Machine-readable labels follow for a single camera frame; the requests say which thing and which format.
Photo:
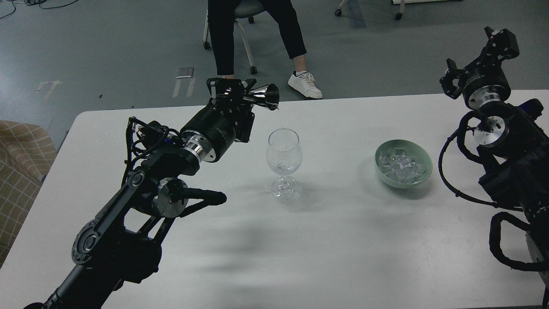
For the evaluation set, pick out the person in black trousers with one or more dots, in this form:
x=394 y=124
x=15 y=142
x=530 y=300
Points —
x=221 y=21

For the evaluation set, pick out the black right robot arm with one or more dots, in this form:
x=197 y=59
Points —
x=506 y=140

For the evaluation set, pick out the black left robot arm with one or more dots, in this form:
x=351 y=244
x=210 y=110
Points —
x=123 y=243

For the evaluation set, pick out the checkered beige cloth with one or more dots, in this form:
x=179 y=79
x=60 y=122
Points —
x=26 y=156

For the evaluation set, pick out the clear ice cubes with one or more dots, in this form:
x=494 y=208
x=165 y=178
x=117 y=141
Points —
x=396 y=165

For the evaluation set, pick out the green bowl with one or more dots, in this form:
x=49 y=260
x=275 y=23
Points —
x=413 y=150

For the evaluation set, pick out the clear wine glass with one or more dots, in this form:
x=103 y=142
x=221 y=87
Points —
x=284 y=157

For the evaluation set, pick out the white wheeled furniture base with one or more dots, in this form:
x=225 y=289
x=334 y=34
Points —
x=387 y=9

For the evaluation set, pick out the silver metal jigger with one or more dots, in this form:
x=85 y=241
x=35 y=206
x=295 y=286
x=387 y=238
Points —
x=267 y=96

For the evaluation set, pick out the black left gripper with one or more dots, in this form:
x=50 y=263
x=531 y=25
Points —
x=226 y=119

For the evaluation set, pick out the white office chair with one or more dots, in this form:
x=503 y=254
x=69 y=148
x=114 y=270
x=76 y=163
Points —
x=247 y=10

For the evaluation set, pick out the grey object on floor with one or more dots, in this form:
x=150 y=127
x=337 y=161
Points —
x=185 y=72

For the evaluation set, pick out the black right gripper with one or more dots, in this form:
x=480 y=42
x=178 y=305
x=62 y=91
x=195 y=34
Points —
x=485 y=81

